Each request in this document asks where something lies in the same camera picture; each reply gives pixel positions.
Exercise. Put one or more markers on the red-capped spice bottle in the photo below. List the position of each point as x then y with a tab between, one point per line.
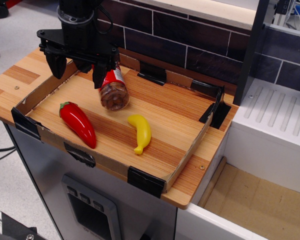
114	95

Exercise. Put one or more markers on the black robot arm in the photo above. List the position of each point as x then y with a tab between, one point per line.
85	9

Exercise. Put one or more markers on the cardboard fence with black tape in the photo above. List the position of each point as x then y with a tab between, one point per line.
187	128

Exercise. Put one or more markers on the grey dishwasher control panel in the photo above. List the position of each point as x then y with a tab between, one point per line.
96	213

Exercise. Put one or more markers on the white sink drainboard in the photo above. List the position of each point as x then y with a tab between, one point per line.
264	137

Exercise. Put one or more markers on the black vertical post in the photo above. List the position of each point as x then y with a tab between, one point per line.
244	81

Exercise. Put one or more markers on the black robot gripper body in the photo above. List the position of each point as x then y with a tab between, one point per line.
80	41

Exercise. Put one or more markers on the yellow toy banana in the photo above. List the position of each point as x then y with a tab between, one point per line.
143	132

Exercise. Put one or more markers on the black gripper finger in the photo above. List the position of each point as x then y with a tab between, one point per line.
99	73
57	62

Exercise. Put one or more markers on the red toy chili pepper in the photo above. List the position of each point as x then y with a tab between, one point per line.
77	120

